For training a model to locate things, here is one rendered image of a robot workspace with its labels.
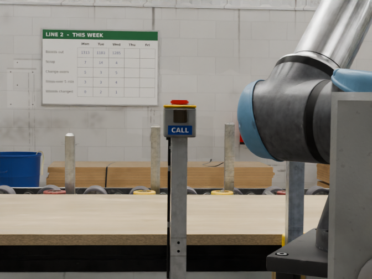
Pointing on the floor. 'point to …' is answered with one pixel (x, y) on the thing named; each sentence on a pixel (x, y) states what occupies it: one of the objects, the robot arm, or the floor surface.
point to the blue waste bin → (20, 169)
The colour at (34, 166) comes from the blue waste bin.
